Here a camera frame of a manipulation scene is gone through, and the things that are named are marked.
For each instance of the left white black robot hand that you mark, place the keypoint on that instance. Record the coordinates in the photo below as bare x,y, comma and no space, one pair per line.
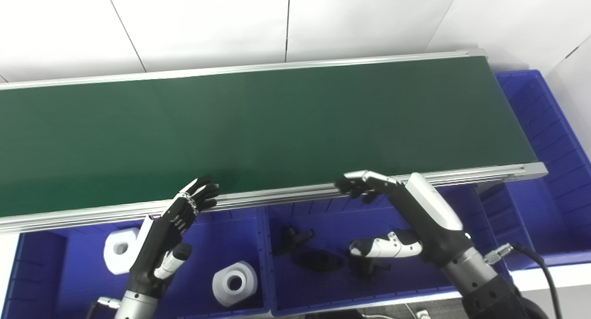
157,245

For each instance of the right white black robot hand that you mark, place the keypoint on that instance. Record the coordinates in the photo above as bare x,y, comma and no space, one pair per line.
431,217

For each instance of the black flange part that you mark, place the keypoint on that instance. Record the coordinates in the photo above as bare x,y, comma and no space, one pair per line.
318,261
367,267

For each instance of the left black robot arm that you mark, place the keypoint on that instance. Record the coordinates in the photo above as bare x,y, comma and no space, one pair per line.
136,307

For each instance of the white block part with hole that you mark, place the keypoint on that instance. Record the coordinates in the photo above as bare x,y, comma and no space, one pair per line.
131,259
247,282

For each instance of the blue bin with black parts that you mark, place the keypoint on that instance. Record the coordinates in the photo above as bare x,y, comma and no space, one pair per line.
332,222

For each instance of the blue bin with white parts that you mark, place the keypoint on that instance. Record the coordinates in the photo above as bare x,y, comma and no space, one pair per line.
60,286

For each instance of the empty blue bin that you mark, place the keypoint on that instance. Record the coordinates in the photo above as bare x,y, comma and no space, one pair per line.
554,194

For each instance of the black T-shaped part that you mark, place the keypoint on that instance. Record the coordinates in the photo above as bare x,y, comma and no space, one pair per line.
291,240

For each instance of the green conveyor belt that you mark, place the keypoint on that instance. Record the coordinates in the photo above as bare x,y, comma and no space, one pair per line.
286,194
277,129

